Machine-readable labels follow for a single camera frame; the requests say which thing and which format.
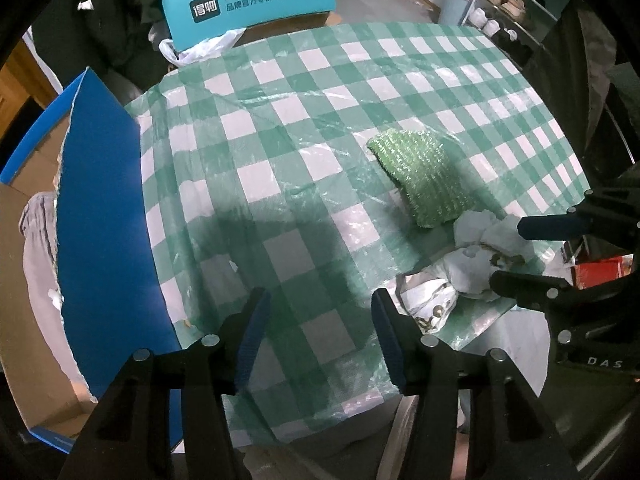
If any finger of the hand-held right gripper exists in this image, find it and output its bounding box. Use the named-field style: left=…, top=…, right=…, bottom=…
left=489, top=270, right=640, bottom=314
left=517, top=187, right=640, bottom=249

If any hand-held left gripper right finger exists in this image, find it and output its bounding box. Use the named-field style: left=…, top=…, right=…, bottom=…
left=371, top=287, right=581, bottom=480

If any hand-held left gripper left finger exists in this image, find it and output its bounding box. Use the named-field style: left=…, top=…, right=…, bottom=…
left=57, top=286, right=273, bottom=480

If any white patterned cloth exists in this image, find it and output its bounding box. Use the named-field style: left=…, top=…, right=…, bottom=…
left=395, top=209, right=539, bottom=336

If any cardboard box with blue flaps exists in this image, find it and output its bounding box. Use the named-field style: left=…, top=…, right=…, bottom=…
left=0, top=67, right=185, bottom=456

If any grey fleece cloth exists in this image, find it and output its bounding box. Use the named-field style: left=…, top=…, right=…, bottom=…
left=19, top=192, right=97, bottom=402

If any red box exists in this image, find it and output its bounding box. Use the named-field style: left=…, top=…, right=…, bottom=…
left=575, top=255, right=637, bottom=291

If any green knit cloth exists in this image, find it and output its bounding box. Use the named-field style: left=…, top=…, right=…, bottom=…
left=366, top=129, right=478, bottom=229

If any green checked tablecloth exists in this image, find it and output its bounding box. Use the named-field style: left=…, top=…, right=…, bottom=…
left=122, top=21, right=592, bottom=447

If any light blue bin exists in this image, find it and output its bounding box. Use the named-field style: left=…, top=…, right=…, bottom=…
left=441, top=0, right=475, bottom=27

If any white plastic bag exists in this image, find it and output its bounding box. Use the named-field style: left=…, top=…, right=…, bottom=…
left=159, top=29, right=246, bottom=67

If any teal printed box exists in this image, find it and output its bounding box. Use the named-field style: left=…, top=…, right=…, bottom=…
left=162, top=0, right=335, bottom=42

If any black jacket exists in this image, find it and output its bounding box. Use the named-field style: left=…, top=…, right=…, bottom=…
left=30, top=0, right=167, bottom=97

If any wooden louvered cabinet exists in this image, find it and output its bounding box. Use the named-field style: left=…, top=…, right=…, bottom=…
left=0, top=40, right=62, bottom=137

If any white wire shoe rack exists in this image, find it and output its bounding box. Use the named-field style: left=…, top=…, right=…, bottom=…
left=460, top=0, right=576, bottom=68

